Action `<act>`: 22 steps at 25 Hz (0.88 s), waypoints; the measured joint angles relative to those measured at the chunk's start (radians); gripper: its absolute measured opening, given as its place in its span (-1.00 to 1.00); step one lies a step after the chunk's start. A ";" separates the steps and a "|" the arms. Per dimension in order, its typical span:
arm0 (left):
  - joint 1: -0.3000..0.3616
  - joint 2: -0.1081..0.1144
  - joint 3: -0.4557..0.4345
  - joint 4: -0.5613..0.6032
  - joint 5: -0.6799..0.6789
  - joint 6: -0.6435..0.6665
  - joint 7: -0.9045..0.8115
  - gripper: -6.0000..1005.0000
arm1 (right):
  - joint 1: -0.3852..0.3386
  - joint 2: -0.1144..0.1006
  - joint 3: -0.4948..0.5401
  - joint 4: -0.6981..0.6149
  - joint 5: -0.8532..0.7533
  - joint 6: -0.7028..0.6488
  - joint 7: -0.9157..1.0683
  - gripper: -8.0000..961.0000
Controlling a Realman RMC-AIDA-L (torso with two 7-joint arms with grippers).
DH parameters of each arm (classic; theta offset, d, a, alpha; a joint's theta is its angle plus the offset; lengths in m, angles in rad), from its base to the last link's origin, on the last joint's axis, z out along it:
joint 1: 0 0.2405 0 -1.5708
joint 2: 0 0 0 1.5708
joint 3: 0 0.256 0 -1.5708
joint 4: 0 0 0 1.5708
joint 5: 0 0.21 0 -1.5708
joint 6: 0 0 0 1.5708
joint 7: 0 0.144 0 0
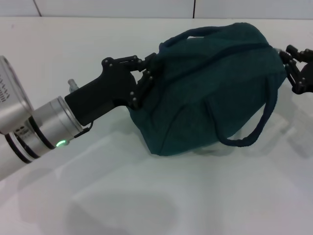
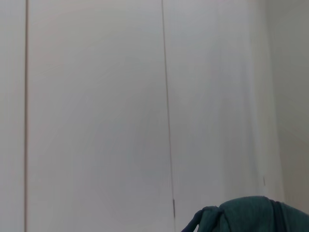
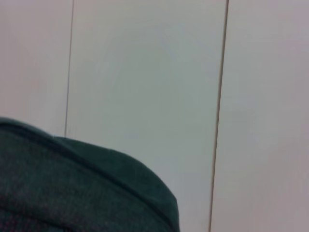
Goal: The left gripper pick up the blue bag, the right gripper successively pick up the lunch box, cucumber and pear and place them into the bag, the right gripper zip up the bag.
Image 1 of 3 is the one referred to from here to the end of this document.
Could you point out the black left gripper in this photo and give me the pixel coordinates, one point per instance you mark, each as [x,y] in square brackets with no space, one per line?
[100,95]

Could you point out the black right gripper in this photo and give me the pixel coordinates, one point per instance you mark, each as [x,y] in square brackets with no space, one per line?
[307,77]

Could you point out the dark teal insulated bag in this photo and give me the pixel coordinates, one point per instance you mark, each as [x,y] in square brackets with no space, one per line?
[207,93]

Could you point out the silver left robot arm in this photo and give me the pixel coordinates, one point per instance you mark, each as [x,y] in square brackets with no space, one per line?
[29,127]

